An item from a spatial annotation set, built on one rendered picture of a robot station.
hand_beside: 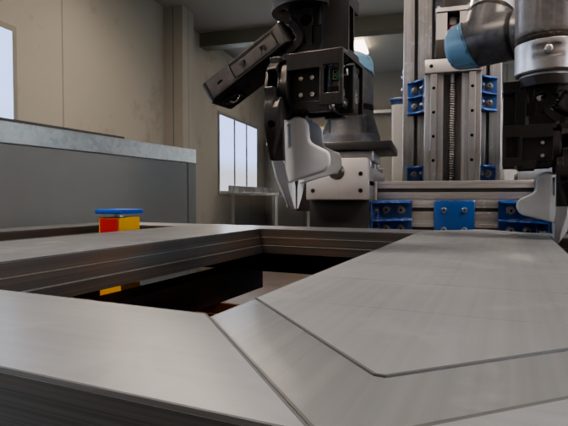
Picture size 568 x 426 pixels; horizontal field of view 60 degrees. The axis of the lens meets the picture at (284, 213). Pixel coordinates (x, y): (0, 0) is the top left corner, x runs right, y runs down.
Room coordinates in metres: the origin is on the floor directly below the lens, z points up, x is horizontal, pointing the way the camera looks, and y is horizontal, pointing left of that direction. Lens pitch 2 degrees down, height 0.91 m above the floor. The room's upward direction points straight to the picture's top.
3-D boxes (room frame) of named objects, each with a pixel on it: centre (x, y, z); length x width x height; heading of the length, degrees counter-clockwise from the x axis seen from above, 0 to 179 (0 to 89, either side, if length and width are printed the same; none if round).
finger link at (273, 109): (0.50, 0.00, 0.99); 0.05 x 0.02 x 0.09; 155
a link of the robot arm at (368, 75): (1.25, -0.16, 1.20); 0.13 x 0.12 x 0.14; 89
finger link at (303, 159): (0.49, -0.02, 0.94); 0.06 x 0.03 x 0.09; 65
